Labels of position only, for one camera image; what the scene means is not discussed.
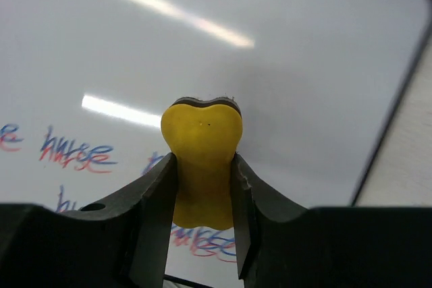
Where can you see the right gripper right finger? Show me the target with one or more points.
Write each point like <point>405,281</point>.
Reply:
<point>282,244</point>

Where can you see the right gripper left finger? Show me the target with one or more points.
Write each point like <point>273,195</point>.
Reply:
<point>120,240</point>

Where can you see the yellow bone-shaped eraser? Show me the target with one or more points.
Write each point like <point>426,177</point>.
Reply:
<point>204,136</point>

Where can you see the white whiteboard black frame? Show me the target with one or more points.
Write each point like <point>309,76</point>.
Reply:
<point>84,85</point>

